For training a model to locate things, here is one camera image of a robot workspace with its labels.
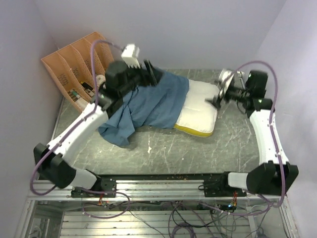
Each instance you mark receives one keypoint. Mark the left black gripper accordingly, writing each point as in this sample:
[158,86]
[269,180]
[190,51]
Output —
[151,77]

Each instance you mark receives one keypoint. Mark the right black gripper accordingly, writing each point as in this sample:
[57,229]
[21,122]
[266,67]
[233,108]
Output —
[216,100]

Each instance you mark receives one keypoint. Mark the white pillow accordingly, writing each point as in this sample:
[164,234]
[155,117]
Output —
[197,116]

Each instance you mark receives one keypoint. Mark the blue pillowcase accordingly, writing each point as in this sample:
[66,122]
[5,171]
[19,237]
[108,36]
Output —
[158,106]

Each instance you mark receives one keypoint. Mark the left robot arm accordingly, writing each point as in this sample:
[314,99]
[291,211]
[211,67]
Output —
[51,159]

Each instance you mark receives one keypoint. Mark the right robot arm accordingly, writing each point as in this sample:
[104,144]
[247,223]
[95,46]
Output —
[274,175]

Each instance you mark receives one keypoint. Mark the white lotion bottle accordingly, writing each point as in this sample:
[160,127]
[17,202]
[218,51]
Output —
[100,79]

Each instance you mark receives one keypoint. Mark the orange plastic file organizer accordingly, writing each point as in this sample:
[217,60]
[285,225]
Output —
[69,66]

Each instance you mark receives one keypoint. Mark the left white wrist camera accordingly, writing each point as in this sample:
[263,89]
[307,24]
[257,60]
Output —
[130,56]

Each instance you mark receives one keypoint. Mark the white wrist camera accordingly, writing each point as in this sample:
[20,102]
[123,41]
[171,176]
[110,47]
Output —
[226,76]
[130,56]

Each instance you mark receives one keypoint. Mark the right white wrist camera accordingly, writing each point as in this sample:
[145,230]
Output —
[226,76]

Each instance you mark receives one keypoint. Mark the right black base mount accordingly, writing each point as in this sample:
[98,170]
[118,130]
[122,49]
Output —
[216,185]

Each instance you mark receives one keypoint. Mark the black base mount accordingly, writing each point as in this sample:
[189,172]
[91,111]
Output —
[105,187]
[216,185]

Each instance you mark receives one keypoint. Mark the aluminium frame rail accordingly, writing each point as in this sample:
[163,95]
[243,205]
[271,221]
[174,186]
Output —
[138,190]

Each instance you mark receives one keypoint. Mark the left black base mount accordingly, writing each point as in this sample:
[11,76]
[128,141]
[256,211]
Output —
[105,187]

